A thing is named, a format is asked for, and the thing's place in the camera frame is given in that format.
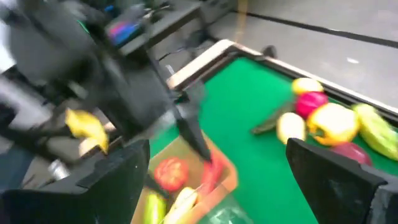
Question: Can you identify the small red tomato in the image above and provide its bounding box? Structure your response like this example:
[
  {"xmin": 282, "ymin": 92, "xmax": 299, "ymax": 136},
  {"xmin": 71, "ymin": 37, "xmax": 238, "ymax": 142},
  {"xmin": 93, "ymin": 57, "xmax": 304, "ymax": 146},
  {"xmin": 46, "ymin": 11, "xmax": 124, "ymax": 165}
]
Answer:
[{"xmin": 153, "ymin": 156, "xmax": 190, "ymax": 193}]

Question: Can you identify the metal cylinder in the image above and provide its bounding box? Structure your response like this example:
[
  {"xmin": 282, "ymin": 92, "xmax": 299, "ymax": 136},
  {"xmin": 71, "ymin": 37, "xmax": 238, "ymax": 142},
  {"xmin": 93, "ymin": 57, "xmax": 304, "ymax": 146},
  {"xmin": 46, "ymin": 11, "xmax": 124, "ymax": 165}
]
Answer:
[{"xmin": 47, "ymin": 158, "xmax": 72, "ymax": 182}]

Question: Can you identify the red apple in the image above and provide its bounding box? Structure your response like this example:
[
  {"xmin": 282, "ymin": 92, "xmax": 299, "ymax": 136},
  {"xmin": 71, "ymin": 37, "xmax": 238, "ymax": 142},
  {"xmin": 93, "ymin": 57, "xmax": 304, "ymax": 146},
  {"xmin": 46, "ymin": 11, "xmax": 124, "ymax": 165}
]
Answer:
[{"xmin": 294, "ymin": 91, "xmax": 330, "ymax": 119}]

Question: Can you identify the pale yellow lemon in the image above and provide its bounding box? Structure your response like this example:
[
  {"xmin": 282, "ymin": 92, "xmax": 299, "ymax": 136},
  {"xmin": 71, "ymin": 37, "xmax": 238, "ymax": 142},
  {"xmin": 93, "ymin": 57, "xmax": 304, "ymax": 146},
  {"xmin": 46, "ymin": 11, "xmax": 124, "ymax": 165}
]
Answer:
[{"xmin": 275, "ymin": 111, "xmax": 307, "ymax": 146}]

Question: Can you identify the yellow bell pepper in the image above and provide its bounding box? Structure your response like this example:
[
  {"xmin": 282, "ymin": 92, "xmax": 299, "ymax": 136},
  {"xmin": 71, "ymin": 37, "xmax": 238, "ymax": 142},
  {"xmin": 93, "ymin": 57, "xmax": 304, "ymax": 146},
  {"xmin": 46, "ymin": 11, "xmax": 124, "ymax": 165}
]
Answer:
[{"xmin": 306, "ymin": 102, "xmax": 361, "ymax": 147}]

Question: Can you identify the pale yellow corn cob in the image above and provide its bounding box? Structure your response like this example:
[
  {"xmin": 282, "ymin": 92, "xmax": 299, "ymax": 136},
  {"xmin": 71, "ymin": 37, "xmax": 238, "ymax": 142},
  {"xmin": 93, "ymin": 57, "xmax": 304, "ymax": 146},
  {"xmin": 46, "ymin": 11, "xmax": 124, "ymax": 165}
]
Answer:
[{"xmin": 163, "ymin": 186, "xmax": 199, "ymax": 224}]

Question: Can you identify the yellow banana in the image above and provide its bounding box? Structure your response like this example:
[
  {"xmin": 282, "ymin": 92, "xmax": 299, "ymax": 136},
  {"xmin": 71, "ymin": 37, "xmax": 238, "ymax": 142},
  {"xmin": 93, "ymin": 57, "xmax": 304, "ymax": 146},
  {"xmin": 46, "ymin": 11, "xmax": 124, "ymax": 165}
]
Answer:
[{"xmin": 64, "ymin": 108, "xmax": 109, "ymax": 155}]

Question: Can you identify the orange translucent plastic bin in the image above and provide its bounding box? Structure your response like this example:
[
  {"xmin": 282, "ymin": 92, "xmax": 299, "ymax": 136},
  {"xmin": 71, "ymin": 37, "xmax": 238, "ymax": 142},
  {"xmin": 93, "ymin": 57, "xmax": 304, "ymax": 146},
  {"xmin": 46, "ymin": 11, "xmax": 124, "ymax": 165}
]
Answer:
[{"xmin": 130, "ymin": 132, "xmax": 239, "ymax": 224}]

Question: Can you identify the device with colourful screen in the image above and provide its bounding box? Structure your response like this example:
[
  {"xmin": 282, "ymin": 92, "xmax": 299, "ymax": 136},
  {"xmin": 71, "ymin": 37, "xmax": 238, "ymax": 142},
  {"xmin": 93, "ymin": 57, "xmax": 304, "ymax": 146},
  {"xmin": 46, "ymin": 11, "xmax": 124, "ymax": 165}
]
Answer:
[{"xmin": 104, "ymin": 20, "xmax": 147, "ymax": 47}]

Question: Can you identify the dark green cucumber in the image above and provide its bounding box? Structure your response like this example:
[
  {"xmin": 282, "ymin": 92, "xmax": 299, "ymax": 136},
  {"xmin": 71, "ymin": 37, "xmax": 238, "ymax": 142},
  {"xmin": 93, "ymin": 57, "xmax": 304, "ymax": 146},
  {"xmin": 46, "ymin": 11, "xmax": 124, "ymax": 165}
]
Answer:
[{"xmin": 251, "ymin": 104, "xmax": 295, "ymax": 135}]

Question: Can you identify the clear plastic bin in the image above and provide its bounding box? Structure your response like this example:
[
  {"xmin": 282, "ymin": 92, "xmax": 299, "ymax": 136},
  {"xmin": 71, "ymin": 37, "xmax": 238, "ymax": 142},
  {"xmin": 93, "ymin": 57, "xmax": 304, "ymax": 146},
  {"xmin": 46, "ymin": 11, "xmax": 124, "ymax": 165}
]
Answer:
[{"xmin": 198, "ymin": 194, "xmax": 254, "ymax": 224}]

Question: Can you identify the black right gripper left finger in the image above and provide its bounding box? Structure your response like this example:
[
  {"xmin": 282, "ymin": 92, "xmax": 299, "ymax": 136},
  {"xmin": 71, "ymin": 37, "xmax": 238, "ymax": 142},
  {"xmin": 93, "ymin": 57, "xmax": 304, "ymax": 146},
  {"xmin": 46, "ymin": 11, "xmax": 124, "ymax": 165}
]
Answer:
[{"xmin": 0, "ymin": 139, "xmax": 150, "ymax": 224}]

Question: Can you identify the black wheel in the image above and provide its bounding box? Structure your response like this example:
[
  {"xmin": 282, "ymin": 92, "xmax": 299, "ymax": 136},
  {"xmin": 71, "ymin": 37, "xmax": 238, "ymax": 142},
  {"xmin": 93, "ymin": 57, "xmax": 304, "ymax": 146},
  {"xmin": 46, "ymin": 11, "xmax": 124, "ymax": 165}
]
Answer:
[{"xmin": 262, "ymin": 45, "xmax": 278, "ymax": 59}]

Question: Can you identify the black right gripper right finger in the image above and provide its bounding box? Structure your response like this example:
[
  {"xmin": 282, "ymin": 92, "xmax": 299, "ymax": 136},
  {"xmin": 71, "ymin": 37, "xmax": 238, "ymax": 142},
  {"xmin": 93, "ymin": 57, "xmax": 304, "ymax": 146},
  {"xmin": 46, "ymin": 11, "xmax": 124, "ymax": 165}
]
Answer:
[{"xmin": 285, "ymin": 138, "xmax": 388, "ymax": 224}]

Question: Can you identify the red pepper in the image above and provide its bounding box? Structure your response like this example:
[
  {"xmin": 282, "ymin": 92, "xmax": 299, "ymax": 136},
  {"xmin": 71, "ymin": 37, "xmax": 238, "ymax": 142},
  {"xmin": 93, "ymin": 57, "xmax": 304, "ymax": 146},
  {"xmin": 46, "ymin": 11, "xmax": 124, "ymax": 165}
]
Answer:
[{"xmin": 200, "ymin": 154, "xmax": 226, "ymax": 195}]

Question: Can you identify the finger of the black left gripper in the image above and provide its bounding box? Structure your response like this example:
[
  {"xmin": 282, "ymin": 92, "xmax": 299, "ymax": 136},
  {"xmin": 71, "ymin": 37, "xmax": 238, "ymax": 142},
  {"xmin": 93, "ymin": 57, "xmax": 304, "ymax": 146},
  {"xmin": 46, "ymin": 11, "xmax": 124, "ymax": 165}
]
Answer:
[{"xmin": 175, "ymin": 105, "xmax": 214, "ymax": 163}]

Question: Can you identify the green table mat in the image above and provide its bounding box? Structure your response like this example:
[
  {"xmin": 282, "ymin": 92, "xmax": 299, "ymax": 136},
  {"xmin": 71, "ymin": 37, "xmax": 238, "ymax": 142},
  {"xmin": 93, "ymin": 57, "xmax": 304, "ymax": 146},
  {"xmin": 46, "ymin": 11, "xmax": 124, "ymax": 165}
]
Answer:
[{"xmin": 149, "ymin": 56, "xmax": 398, "ymax": 224}]

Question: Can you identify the yellow-green corn cob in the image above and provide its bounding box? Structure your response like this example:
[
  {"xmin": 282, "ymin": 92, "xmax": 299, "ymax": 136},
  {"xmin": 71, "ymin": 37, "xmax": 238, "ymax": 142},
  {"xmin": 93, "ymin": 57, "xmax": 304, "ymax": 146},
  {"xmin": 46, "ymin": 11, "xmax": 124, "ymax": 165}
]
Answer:
[{"xmin": 352, "ymin": 103, "xmax": 398, "ymax": 162}]

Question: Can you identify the grey desk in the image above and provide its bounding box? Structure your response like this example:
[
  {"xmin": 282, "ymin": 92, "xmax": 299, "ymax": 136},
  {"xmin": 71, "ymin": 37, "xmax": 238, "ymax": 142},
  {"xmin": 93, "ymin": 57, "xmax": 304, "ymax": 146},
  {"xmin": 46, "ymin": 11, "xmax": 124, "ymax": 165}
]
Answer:
[{"xmin": 119, "ymin": 0, "xmax": 203, "ymax": 57}]

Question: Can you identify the yellow mango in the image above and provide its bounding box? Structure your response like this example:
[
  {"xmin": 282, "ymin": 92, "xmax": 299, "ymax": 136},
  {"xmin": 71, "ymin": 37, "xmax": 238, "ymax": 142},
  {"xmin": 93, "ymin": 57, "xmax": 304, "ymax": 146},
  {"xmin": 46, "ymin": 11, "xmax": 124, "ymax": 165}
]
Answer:
[{"xmin": 291, "ymin": 77, "xmax": 325, "ymax": 96}]

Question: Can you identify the wooden table frame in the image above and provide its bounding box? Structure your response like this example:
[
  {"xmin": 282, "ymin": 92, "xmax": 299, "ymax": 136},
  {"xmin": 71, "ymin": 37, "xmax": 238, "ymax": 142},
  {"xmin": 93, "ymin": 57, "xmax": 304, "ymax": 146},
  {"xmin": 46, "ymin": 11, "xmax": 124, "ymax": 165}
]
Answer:
[{"xmin": 166, "ymin": 39, "xmax": 398, "ymax": 121}]

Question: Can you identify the dark purple-red fruit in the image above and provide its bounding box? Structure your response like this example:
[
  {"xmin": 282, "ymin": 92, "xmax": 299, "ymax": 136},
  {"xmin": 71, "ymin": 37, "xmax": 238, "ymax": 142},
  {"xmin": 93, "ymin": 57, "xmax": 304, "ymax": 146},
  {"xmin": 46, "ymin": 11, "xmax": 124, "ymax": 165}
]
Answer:
[{"xmin": 329, "ymin": 142, "xmax": 373, "ymax": 167}]

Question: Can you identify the light green cucumber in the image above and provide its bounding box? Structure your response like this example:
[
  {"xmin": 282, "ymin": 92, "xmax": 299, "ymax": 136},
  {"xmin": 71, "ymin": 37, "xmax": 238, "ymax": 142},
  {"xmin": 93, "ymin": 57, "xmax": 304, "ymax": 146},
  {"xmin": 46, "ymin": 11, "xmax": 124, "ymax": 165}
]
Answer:
[{"xmin": 142, "ymin": 191, "xmax": 168, "ymax": 224}]

